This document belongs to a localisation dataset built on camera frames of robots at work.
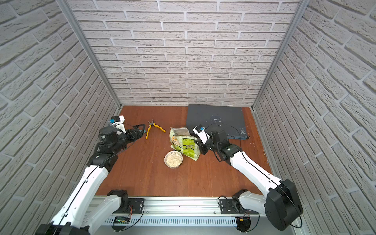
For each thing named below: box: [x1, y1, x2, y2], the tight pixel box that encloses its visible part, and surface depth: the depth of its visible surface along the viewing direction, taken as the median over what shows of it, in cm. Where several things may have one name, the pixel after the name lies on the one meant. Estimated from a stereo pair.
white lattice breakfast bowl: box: [164, 150, 184, 169], surface depth 87 cm
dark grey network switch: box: [186, 103, 250, 140], surface depth 110 cm
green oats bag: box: [169, 126, 201, 162], surface depth 86 cm
